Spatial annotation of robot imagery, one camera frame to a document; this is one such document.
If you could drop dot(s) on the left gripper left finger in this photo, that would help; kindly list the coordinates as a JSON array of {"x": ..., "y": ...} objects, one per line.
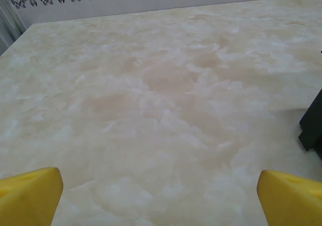
[{"x": 25, "y": 200}]

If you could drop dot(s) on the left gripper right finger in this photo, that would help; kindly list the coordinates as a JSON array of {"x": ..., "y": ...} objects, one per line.
[{"x": 294, "y": 203}]

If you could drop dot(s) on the black plastic container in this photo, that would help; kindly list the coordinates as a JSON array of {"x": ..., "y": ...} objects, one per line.
[{"x": 313, "y": 125}]

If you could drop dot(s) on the aluminium frame post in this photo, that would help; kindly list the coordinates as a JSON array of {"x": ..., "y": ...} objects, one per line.
[{"x": 10, "y": 17}]

